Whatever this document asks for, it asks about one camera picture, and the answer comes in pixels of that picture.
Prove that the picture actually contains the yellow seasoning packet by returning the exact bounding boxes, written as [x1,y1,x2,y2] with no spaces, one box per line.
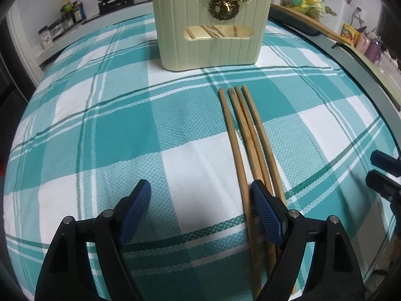
[341,23,360,46]

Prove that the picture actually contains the cream chopstick holder box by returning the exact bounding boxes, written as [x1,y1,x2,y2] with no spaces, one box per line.
[152,0,271,71]

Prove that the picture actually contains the green mat black rim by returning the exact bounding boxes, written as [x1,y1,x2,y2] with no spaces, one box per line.
[329,43,400,111]

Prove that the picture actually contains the bag of colourful sponges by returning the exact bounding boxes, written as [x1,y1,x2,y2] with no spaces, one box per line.
[282,0,337,21]

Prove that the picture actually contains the white utensil holder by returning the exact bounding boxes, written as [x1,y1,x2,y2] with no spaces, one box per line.
[320,0,353,34]

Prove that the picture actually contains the condiment bottles group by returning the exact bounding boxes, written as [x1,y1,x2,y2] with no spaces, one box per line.
[60,0,86,23]

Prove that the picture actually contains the teal plaid tablecloth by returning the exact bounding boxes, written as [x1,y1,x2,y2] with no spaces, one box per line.
[4,15,397,300]

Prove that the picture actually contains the pink purple bottles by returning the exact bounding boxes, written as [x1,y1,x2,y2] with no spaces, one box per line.
[355,32,383,64]

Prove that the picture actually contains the wooden chopstick bundle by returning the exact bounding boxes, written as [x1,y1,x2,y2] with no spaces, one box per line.
[218,86,276,285]
[234,86,277,258]
[241,85,287,205]
[218,88,262,299]

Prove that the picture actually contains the wooden cutting board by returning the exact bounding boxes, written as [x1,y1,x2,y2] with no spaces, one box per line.
[270,4,349,46]

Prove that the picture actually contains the black gas stove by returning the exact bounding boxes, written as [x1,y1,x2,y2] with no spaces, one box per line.
[82,0,152,25]

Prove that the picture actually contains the black rolled mat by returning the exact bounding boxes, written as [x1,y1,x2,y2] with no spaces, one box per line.
[268,8,321,36]

